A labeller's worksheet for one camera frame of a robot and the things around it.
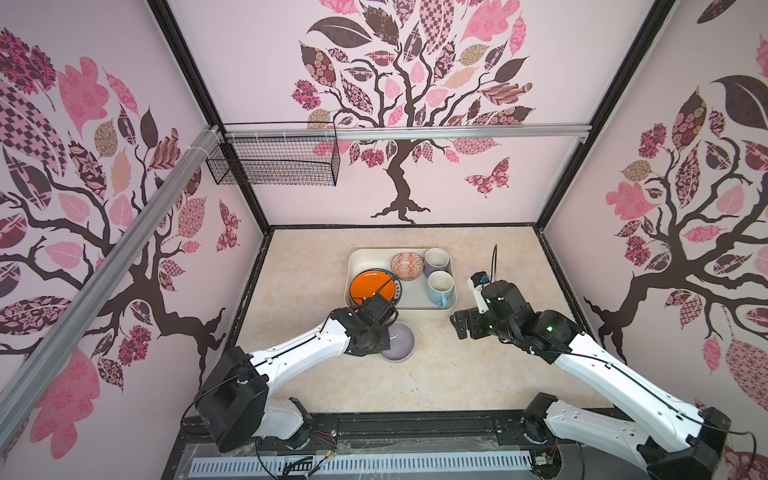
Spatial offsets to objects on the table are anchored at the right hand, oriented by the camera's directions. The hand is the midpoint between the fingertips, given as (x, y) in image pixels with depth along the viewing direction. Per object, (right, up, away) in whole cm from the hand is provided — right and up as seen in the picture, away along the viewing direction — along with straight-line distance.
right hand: (466, 311), depth 75 cm
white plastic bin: (-12, -1, +22) cm, 25 cm away
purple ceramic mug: (-3, +13, +30) cm, 33 cm away
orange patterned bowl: (-14, +10, +31) cm, 35 cm away
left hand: (-22, -12, +7) cm, 26 cm away
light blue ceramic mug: (-4, +4, +15) cm, 16 cm away
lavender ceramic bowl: (-16, -11, +8) cm, 21 cm away
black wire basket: (-67, +53, +47) cm, 98 cm away
